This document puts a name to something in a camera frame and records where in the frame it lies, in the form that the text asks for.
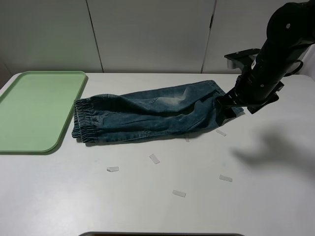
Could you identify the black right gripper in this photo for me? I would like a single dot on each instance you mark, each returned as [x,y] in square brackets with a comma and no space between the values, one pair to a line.
[246,94]

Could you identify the children's blue denim shorts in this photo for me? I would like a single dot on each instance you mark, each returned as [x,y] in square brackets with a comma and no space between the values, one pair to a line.
[146,114]

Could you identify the light green plastic tray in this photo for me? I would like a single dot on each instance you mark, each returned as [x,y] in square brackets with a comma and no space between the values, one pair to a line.
[35,110]

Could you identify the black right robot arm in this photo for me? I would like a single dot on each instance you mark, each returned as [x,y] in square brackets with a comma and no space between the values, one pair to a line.
[290,32]

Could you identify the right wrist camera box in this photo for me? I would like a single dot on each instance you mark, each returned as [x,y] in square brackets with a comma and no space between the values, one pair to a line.
[241,59]

